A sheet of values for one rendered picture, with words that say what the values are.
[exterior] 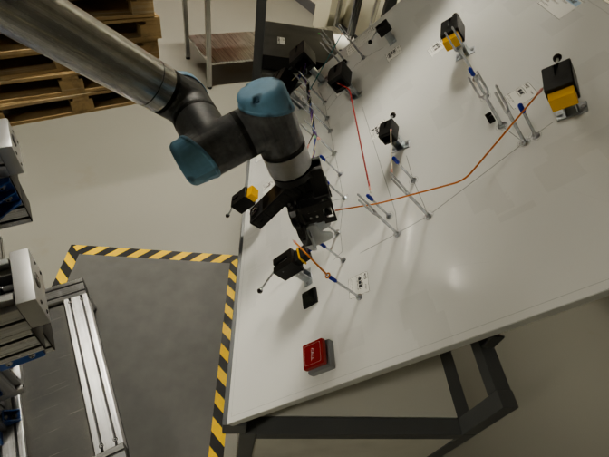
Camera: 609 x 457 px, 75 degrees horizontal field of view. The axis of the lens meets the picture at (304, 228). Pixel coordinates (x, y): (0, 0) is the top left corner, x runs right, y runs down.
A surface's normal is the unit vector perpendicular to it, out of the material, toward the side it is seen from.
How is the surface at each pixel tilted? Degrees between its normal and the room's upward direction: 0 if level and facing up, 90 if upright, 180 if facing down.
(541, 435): 0
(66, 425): 0
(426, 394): 0
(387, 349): 50
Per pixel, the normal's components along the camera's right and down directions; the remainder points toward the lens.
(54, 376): 0.15, -0.67
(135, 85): 0.40, 0.75
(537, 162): -0.65, -0.49
